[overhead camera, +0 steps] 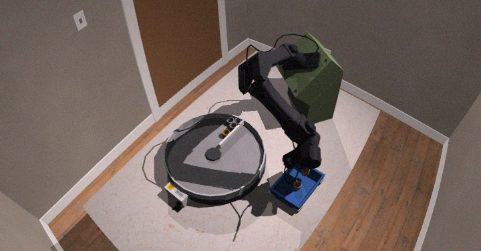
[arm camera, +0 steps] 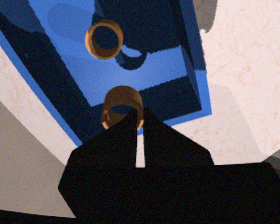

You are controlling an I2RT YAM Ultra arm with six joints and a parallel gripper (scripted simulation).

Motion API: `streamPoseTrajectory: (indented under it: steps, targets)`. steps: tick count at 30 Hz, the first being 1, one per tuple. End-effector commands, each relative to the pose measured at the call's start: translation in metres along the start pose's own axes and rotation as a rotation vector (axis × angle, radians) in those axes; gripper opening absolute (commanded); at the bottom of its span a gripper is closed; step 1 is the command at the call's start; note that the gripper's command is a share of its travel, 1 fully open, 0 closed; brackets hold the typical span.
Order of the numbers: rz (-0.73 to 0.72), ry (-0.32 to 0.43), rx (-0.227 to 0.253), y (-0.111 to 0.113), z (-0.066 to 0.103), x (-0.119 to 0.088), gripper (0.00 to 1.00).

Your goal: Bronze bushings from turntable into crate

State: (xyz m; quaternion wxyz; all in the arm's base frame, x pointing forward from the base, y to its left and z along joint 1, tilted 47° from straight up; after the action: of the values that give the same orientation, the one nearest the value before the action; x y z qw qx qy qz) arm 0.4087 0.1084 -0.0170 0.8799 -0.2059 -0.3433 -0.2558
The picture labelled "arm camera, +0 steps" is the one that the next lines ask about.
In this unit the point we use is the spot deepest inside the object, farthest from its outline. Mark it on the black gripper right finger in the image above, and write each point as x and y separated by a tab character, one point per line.
168	147

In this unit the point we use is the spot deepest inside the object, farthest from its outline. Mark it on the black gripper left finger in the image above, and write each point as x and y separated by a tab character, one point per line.
117	145

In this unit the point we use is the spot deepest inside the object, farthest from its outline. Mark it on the bronze bushing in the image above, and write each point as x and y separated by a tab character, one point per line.
121	95
95	49

